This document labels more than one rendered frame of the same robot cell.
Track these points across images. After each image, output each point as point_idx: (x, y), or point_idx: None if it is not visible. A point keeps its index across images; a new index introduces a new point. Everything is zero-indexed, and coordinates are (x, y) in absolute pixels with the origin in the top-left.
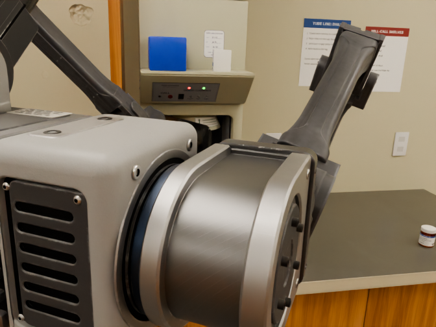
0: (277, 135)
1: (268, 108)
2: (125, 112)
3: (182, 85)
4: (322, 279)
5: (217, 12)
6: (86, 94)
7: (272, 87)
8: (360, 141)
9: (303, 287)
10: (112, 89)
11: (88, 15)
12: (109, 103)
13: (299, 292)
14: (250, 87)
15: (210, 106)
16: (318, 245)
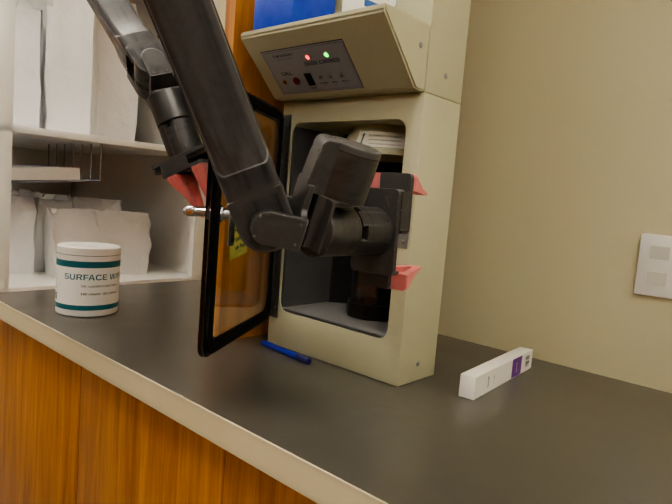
0: (670, 242)
1: (653, 174)
2: (131, 59)
3: (297, 54)
4: (374, 494)
5: None
6: (111, 41)
7: (666, 127)
8: None
9: (329, 488)
10: (130, 29)
11: None
12: (121, 48)
13: (320, 497)
14: (396, 42)
15: (371, 102)
16: (531, 464)
